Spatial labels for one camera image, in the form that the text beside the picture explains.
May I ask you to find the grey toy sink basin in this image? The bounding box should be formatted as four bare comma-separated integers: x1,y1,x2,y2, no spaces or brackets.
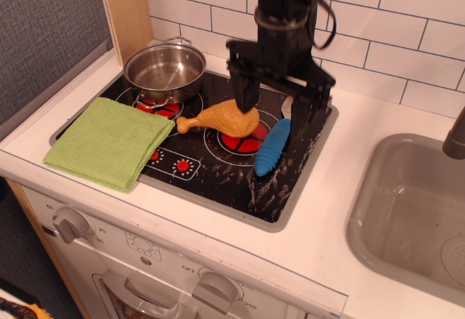
347,134,464,306

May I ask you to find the orange plastic chicken drumstick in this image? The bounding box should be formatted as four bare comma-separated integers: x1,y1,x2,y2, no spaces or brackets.
177,100,260,138

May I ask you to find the grey oven door handle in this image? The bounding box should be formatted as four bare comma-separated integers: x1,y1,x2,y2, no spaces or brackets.
100,270,198,318

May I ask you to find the green folded rag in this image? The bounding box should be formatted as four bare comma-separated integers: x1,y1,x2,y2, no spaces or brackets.
44,97,175,193

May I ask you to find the grey faucet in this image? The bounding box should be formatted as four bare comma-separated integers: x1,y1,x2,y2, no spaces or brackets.
442,108,465,160

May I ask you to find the grey left oven knob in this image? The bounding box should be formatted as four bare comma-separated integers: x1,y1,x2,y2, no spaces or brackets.
52,207,89,244

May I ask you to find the blue handled metal spoon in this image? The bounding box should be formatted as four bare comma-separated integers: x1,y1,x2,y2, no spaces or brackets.
254,96,294,177

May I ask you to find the orange fuzzy object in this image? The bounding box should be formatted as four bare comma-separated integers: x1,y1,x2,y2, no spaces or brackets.
1,297,52,319

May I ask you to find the grey right oven knob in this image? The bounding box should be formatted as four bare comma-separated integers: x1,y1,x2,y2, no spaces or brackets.
192,272,239,315

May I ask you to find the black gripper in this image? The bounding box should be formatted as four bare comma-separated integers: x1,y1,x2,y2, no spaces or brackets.
227,20,336,145

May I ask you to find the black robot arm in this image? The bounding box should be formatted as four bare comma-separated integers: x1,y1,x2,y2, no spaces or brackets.
227,0,336,140

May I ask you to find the grey fabric panel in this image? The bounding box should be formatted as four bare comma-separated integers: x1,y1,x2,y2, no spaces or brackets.
1,0,113,139

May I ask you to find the black toy stovetop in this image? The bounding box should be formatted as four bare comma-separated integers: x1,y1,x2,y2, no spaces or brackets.
49,70,339,233

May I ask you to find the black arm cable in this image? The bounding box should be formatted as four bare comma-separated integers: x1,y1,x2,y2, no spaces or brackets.
312,0,338,51

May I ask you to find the grey oven knob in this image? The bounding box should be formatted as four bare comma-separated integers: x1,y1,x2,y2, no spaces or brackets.
192,272,239,315
52,207,89,244

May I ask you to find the stainless steel pot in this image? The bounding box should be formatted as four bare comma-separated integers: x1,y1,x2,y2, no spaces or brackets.
123,37,206,110

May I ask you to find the wooden side post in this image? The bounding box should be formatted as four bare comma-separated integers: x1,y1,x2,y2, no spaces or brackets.
103,0,153,65

